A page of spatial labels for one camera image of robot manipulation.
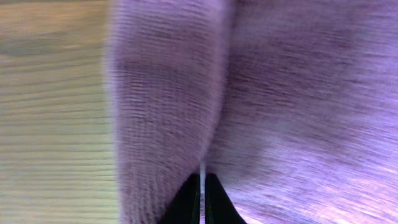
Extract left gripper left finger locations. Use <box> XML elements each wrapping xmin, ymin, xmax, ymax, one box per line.
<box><xmin>158</xmin><ymin>174</ymin><xmax>201</xmax><ymax>224</ymax></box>

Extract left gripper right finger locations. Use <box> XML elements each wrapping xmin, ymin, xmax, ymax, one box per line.
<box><xmin>205</xmin><ymin>174</ymin><xmax>246</xmax><ymax>224</ymax></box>

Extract purple microfibre cloth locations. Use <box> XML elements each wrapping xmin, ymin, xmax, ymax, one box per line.
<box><xmin>104</xmin><ymin>0</ymin><xmax>397</xmax><ymax>223</ymax></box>

